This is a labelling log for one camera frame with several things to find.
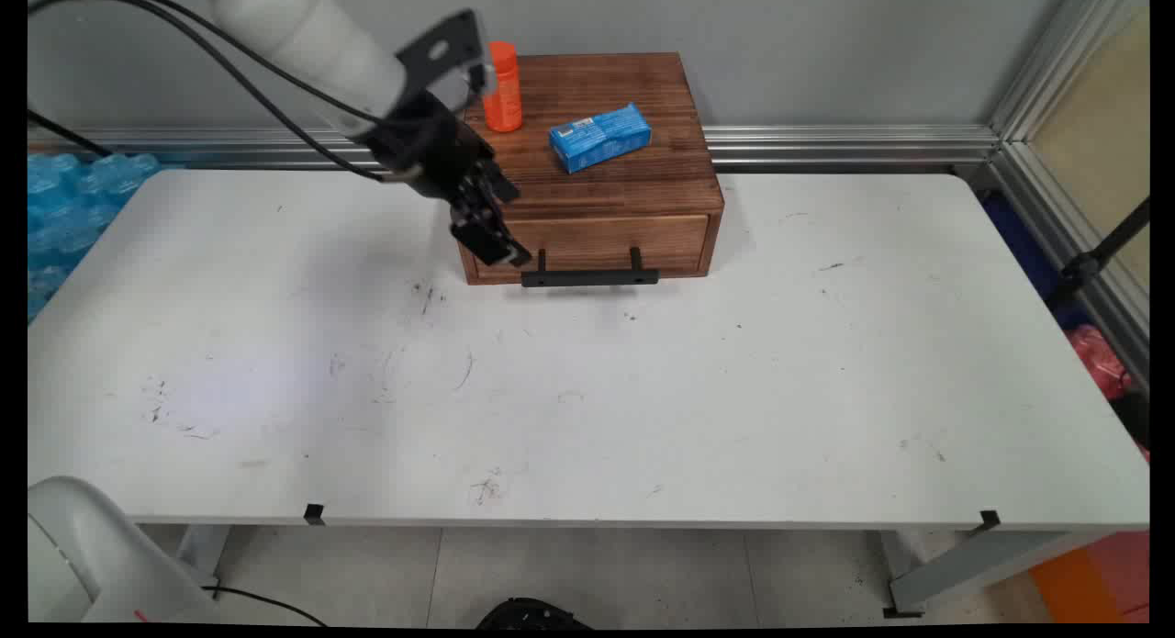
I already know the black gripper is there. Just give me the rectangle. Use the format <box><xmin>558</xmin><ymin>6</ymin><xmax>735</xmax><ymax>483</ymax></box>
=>
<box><xmin>365</xmin><ymin>95</ymin><xmax>533</xmax><ymax>268</ymax></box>

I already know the white robot base shell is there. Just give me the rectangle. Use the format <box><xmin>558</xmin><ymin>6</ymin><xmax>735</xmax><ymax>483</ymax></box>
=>
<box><xmin>28</xmin><ymin>476</ymin><xmax>219</xmax><ymax>626</ymax></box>

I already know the orange plastic bottle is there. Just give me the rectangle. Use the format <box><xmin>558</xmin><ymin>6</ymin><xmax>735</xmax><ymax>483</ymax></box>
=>
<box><xmin>481</xmin><ymin>40</ymin><xmax>525</xmax><ymax>133</ymax></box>

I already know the brown wooden drawer cabinet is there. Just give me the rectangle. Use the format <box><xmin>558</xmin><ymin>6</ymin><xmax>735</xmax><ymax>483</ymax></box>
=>
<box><xmin>457</xmin><ymin>52</ymin><xmax>726</xmax><ymax>286</ymax></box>

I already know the blue cardboard box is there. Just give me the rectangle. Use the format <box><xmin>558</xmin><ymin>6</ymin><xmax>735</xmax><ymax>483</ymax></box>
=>
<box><xmin>548</xmin><ymin>102</ymin><xmax>654</xmax><ymax>175</ymax></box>

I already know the blue wrapped water bottle pack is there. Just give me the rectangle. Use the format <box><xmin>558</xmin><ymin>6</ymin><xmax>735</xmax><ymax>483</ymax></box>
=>
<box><xmin>28</xmin><ymin>151</ymin><xmax>162</xmax><ymax>325</ymax></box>

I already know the grey table leg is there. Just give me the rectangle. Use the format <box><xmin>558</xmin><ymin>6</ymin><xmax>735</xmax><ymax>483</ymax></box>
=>
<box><xmin>173</xmin><ymin>525</ymin><xmax>232</xmax><ymax>591</ymax></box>
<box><xmin>879</xmin><ymin>528</ymin><xmax>1119</xmax><ymax>620</ymax></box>

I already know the black tripod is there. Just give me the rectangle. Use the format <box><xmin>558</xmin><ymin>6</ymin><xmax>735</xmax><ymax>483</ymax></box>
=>
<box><xmin>1046</xmin><ymin>197</ymin><xmax>1150</xmax><ymax>310</ymax></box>

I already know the pink plastic bag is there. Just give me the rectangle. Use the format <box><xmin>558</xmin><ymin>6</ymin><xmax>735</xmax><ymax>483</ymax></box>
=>
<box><xmin>1065</xmin><ymin>323</ymin><xmax>1136</xmax><ymax>402</ymax></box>

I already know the orange floor box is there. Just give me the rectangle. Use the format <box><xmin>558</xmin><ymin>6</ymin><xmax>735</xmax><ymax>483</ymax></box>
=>
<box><xmin>1026</xmin><ymin>531</ymin><xmax>1150</xmax><ymax>624</ymax></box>

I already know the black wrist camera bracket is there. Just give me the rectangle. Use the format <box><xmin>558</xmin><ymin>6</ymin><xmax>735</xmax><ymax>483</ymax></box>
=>
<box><xmin>395</xmin><ymin>9</ymin><xmax>489</xmax><ymax>118</ymax></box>

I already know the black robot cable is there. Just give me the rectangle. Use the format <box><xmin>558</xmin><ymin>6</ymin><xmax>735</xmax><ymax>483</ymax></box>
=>
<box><xmin>28</xmin><ymin>0</ymin><xmax>391</xmax><ymax>182</ymax></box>
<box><xmin>28</xmin><ymin>110</ymin><xmax>116</xmax><ymax>159</ymax></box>
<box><xmin>92</xmin><ymin>0</ymin><xmax>382</xmax><ymax>125</ymax></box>

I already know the horizontal aluminium frame rail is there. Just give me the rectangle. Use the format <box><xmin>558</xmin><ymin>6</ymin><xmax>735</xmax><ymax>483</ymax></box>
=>
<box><xmin>28</xmin><ymin>124</ymin><xmax>1003</xmax><ymax>173</ymax></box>

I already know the black machine with cables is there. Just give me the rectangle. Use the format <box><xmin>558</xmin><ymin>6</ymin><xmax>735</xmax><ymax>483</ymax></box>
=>
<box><xmin>476</xmin><ymin>598</ymin><xmax>596</xmax><ymax>631</ymax></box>

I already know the black floor cable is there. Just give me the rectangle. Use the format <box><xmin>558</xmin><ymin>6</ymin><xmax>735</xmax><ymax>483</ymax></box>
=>
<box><xmin>200</xmin><ymin>583</ymin><xmax>329</xmax><ymax>628</ymax></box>

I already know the aluminium corner frame post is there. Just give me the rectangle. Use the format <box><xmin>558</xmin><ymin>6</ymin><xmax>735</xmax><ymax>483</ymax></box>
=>
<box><xmin>984</xmin><ymin>0</ymin><xmax>1150</xmax><ymax>386</ymax></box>

